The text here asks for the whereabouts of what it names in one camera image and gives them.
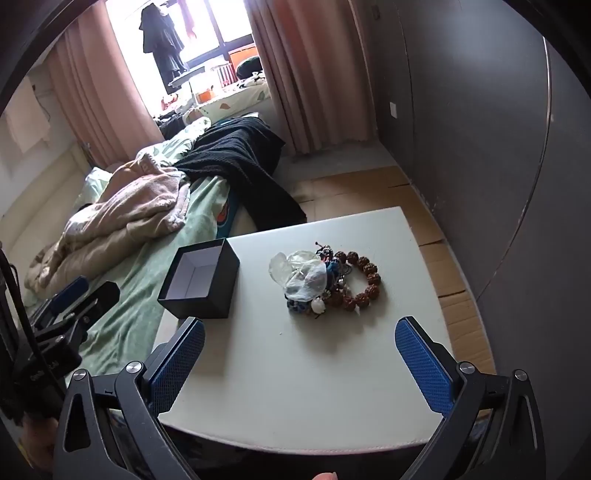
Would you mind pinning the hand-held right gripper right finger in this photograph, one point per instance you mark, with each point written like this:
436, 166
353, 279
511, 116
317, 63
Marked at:
425, 369

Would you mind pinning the black knit blanket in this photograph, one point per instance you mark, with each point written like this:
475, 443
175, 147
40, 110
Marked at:
231, 157

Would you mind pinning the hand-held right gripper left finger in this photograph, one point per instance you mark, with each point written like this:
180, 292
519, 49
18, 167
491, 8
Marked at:
180, 364

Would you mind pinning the white hanging towel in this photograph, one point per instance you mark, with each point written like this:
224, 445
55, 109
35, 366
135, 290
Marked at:
27, 115

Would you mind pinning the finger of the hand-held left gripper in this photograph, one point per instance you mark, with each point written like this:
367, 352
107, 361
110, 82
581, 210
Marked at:
99, 295
69, 290

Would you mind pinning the white wall socket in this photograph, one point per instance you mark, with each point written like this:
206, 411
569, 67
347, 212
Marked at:
393, 109

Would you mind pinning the bed with green sheet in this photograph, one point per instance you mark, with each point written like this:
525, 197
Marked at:
138, 286

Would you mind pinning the clear plastic bag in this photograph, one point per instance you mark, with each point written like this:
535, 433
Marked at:
300, 272

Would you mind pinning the pink curtain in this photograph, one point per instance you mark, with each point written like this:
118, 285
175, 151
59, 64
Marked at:
314, 69
101, 92

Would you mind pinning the black gift box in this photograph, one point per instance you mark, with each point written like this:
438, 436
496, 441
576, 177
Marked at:
203, 281

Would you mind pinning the hanging black clothes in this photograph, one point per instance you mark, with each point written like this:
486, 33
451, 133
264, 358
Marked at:
161, 41

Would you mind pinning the printed window seat cushion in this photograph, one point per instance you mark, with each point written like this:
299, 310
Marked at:
240, 99

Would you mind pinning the pink fleece blanket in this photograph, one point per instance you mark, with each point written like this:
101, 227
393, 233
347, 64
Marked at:
129, 207

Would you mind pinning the dark green round pillow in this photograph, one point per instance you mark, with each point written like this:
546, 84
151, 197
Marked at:
248, 66

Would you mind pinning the grey wardrobe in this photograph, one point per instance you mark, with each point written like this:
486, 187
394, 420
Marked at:
485, 138

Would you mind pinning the white bead pendant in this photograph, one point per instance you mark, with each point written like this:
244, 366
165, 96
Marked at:
318, 305

